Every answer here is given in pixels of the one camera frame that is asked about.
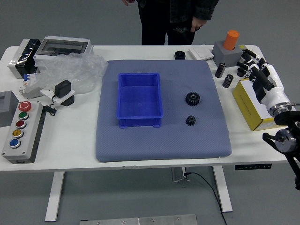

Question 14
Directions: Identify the person's left hand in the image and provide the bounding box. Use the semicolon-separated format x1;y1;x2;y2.
190;17;207;33

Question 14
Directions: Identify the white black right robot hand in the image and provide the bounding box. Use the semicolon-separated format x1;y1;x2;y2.
236;49;291;108

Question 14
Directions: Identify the big black gear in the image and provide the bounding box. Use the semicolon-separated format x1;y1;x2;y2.
185;91;200;107

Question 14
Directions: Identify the small black gear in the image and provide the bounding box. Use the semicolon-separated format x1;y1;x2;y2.
186;114;197;127

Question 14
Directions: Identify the yellow white cardboard box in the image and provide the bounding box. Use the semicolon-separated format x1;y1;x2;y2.
232;79;282;132

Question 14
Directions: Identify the grey distribution box clear cover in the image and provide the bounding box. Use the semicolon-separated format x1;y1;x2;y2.
34;35;94;63

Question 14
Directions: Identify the under-table power box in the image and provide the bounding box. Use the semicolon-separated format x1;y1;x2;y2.
171;166;191;183

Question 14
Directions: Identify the plain grey box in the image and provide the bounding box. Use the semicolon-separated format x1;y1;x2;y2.
0;90;20;128

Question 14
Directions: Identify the grey push-button control box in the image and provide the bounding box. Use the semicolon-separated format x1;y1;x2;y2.
1;100;46;164

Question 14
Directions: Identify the orange cylinder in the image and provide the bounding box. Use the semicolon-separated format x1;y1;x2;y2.
223;30;240;50

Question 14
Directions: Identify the person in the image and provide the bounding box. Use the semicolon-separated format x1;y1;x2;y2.
120;0;220;45

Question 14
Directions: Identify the grey block holder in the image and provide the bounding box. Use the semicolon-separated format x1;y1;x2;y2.
212;41;243;68

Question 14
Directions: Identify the dark brown cylindrical capacitor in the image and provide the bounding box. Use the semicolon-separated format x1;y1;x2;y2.
215;62;227;78
222;74;234;89

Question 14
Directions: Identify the black table control panel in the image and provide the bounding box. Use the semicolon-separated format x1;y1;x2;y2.
234;163;273;171

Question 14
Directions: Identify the clear plastic bag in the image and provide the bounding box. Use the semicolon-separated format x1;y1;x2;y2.
35;52;109;95

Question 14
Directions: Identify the blue plastic bin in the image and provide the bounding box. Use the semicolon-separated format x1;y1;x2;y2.
116;72;164;129

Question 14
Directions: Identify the black power adapter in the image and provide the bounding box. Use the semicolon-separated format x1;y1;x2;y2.
54;80;72;98

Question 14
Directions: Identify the white table leg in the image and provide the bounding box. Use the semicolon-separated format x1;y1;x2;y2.
44;171;65;222
212;165;233;213

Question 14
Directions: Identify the white flat plate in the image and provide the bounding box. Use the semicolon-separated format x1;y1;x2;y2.
39;85;77;105

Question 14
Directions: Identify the blue-grey padded mat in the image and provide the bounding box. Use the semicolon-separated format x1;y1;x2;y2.
95;60;233;163

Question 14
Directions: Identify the white circuit breaker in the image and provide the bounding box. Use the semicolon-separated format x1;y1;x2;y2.
18;72;42;99

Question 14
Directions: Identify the silver metal plate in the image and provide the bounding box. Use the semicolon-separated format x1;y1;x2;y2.
79;213;198;225

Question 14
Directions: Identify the white wall switch panel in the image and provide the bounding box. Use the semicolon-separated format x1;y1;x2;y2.
188;46;214;60

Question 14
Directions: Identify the black floor cable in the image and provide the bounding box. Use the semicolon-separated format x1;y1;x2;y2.
184;172;228;225

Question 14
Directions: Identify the black adapter cord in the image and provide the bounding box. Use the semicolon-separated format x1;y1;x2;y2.
43;93;58;117

